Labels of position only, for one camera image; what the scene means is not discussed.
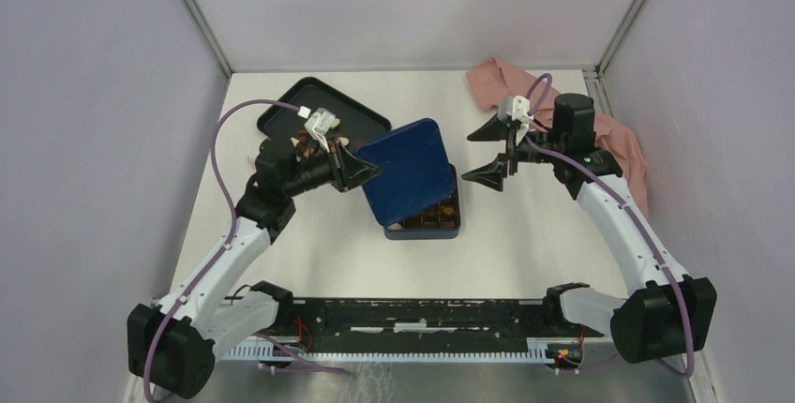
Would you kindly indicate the white slotted cable duct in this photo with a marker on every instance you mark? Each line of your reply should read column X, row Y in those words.
column 257, row 349

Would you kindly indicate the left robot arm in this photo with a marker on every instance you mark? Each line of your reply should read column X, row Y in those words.
column 176, row 342

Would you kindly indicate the blue chocolate box with insert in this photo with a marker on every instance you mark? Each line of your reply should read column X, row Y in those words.
column 440, row 220

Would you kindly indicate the black plastic tray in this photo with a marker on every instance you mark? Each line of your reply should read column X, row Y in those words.
column 284, row 130

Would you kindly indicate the pink cloth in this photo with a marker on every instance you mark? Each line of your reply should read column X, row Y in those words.
column 494, row 79

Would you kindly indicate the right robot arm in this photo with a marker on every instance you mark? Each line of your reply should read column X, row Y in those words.
column 666, row 312

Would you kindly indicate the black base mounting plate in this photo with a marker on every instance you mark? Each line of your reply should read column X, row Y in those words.
column 397, row 326

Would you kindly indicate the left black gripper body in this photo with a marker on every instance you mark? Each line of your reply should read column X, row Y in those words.
column 339, row 173

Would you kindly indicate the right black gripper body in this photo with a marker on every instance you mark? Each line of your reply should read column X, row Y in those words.
column 512, row 154

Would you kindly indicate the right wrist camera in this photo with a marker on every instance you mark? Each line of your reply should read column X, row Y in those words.
column 515, row 108

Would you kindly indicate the blue box lid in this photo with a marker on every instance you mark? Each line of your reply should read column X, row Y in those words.
column 415, row 171

